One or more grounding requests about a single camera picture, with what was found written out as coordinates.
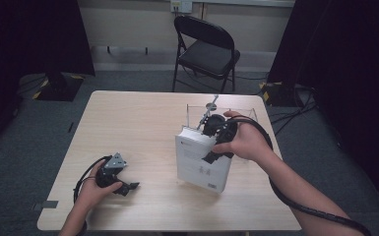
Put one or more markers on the person's right hand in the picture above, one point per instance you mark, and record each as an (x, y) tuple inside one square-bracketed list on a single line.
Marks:
[(249, 144)]

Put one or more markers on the black curtain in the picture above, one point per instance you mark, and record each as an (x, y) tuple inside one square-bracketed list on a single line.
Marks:
[(357, 65), (13, 49)]

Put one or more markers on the grey tape strip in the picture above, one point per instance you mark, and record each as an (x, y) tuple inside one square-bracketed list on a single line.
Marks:
[(45, 205)]

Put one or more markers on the clear acrylic book rack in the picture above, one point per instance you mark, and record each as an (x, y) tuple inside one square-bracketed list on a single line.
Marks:
[(193, 116)]

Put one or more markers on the black folding chair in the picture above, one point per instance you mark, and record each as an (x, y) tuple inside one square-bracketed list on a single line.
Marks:
[(206, 57)]

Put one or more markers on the round grey table grommet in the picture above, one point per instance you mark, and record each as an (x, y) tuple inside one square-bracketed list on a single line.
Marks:
[(209, 105)]

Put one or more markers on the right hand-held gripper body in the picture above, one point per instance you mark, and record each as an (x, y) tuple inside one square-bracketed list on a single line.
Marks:
[(218, 126)]

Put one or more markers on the white book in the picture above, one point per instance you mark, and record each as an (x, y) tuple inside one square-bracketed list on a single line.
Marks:
[(197, 170)]

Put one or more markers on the white wall outlet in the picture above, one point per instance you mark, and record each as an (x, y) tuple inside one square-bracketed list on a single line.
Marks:
[(181, 6)]

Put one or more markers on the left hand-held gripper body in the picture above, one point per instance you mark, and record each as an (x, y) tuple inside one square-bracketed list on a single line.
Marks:
[(111, 170)]

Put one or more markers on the person's left hand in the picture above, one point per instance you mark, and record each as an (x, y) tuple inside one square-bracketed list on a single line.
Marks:
[(90, 195)]

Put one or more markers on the black stand base yellow tape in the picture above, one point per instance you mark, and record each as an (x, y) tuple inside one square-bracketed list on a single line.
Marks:
[(59, 88), (279, 95)]

